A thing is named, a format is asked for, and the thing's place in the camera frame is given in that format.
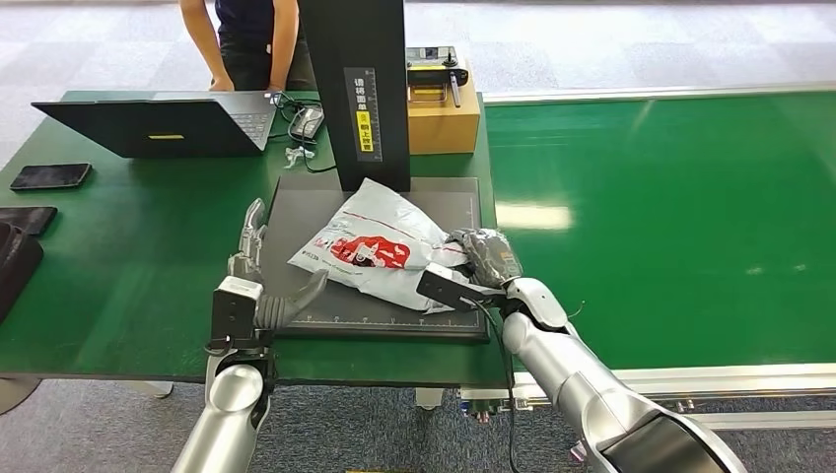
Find grey power adapter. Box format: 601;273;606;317
290;105;326;142

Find black smartphone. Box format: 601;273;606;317
9;163;94;192

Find black yellow remote controller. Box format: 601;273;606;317
405;45;470;109

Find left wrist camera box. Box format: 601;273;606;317
208;276;262;351

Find black power cable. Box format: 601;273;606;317
270;92;338;175

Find person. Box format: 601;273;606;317
179;0;319;93

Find white red-printed courier package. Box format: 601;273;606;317
287;177;481;314

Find black flat pouch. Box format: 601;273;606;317
0;206;59;237

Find black open laptop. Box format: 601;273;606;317
31;90;283;161

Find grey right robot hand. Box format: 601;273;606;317
451;228;525;290

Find brown cardboard box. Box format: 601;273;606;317
406;65;482;156

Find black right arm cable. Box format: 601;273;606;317
466;297;521;473

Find black bag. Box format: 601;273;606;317
0;223;45;326

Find small clear plastic piece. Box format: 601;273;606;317
284;146;316;171

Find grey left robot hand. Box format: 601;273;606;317
227;198;330;332

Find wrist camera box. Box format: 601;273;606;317
415;269;508;313
208;276;262;351

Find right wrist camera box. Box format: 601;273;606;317
415;269;508;313

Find black inbound scanner machine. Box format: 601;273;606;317
260;0;491;345

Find green conveyor belt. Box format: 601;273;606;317
456;82;836;433

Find grey round stand base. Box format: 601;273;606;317
0;376;41;417

